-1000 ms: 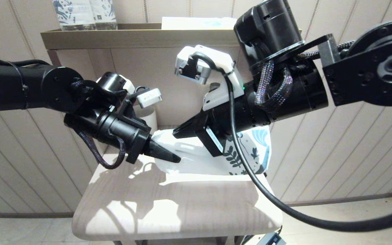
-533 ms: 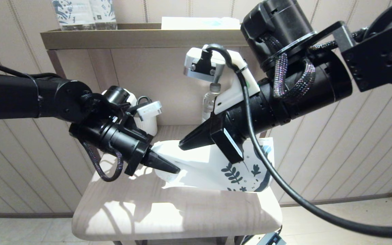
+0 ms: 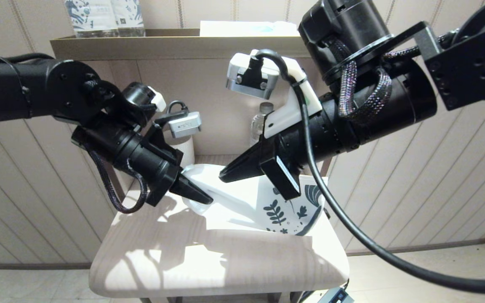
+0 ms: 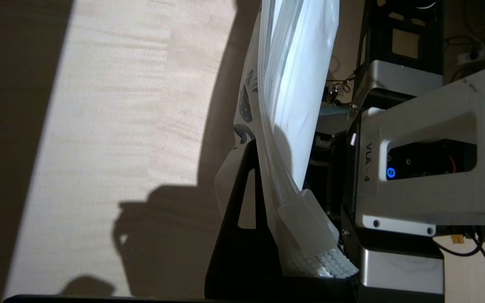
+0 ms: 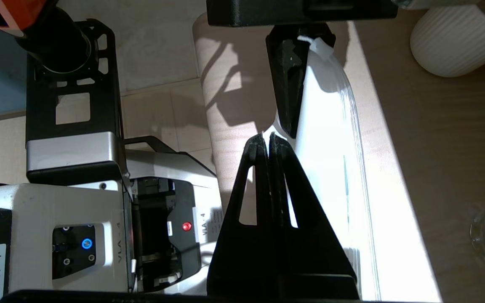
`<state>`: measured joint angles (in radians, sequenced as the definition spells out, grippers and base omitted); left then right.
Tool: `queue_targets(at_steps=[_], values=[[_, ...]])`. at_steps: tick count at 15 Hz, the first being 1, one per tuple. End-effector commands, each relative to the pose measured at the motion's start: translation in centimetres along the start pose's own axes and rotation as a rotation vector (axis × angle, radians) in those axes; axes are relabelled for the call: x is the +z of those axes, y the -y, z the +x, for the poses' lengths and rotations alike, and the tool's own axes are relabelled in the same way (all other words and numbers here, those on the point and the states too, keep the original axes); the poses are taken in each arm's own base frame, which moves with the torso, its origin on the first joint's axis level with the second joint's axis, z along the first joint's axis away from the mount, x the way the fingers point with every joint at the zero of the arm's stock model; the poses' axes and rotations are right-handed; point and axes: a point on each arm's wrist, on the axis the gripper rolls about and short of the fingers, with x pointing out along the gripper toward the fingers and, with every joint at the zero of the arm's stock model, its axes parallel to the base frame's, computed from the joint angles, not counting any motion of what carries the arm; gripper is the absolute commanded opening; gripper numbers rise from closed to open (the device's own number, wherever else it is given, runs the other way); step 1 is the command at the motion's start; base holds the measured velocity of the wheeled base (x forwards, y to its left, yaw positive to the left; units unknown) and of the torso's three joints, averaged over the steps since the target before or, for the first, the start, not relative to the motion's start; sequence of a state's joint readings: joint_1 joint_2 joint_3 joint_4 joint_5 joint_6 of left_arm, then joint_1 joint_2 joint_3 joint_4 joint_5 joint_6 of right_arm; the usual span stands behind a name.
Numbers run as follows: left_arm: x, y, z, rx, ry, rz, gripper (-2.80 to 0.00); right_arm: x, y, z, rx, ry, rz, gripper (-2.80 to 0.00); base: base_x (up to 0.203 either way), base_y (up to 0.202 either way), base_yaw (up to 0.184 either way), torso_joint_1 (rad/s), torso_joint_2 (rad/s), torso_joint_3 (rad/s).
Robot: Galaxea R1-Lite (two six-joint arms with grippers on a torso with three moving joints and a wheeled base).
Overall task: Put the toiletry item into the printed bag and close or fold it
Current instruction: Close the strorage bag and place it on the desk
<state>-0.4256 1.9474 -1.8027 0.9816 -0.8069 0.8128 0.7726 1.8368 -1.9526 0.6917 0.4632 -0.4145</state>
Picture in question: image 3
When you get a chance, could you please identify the black camera cable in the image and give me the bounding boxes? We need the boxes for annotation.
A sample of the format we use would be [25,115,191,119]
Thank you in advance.
[155,100,189,127]
[251,48,485,295]

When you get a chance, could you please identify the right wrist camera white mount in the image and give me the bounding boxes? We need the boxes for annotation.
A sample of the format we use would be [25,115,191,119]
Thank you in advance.
[226,50,323,139]

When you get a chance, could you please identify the white floral plastic bag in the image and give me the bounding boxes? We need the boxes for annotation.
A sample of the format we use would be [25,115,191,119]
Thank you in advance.
[181,163,329,236]

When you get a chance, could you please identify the white tissue pack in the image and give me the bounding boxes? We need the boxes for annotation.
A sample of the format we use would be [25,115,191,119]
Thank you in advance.
[200,21,300,37]

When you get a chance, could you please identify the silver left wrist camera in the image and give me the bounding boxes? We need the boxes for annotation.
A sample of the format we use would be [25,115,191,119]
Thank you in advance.
[169,111,203,139]

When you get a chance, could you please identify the braided left arm cable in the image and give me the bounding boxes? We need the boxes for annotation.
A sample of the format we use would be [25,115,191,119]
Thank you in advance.
[87,147,148,214]

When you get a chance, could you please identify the braided arm cable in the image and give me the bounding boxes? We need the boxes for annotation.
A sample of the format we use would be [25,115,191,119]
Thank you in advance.
[87,147,148,214]
[331,36,426,120]

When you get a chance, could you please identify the beige wooden shelf unit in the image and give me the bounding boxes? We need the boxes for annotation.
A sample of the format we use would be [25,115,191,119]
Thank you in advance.
[51,29,373,303]

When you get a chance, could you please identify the clear plastic water bottle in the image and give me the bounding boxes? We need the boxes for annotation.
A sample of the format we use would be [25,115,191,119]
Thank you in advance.
[250,102,274,146]

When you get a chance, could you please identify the blue electronic device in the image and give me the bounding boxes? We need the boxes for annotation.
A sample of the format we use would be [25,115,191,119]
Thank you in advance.
[318,287,354,303]

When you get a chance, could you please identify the braided right arm cable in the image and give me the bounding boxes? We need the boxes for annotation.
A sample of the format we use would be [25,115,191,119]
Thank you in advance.
[331,36,426,120]

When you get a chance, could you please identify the black right camera cable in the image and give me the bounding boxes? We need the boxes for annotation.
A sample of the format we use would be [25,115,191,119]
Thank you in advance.
[251,48,485,295]

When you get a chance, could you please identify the black left camera cable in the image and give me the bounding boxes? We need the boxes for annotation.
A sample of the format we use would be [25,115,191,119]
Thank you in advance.
[155,100,189,127]

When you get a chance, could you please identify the white ribbed mug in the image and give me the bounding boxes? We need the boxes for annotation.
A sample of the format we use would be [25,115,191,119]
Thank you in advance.
[165,130,195,167]

